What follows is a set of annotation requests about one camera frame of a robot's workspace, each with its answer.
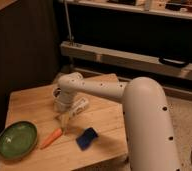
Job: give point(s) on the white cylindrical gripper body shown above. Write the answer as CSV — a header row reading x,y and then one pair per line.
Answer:
x,y
63,101

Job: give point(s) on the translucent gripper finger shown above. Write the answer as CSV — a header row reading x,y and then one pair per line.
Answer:
x,y
64,120
58,117

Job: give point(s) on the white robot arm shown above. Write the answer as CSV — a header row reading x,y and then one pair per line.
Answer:
x,y
148,125

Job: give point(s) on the white cup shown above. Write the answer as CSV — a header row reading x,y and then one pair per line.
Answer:
x,y
56,91

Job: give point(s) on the orange carrot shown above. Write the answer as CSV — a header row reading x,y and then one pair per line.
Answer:
x,y
51,138

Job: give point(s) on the blue sponge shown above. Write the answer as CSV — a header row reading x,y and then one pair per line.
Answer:
x,y
86,138

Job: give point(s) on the wooden table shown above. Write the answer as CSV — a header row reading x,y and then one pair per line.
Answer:
x,y
37,106

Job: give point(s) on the green bowl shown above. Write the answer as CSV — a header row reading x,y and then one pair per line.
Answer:
x,y
18,140

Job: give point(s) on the metal pole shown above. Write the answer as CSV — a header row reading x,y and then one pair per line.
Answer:
x,y
70,36

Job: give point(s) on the shelf with clutter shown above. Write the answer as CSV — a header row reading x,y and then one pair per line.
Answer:
x,y
146,7

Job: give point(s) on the grey metal rail beam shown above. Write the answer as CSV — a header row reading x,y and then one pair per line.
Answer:
x,y
124,59

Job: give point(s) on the black handle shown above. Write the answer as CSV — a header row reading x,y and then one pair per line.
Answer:
x,y
178,64

